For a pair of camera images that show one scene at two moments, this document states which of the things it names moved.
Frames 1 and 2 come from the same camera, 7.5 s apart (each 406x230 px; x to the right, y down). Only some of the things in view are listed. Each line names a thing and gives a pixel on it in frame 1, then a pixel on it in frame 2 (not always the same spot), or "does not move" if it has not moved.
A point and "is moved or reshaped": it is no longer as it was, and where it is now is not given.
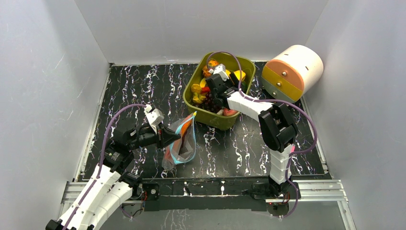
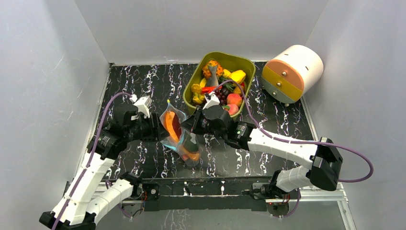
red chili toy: x=205 y=89 does not move
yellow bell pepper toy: x=237 y=74 does not move
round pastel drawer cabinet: x=293 y=72 does not move
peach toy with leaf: x=227 y=112 does not move
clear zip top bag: x=184 y=149 is moved or reshaped
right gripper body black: x=214 y=85 -> x=195 y=123
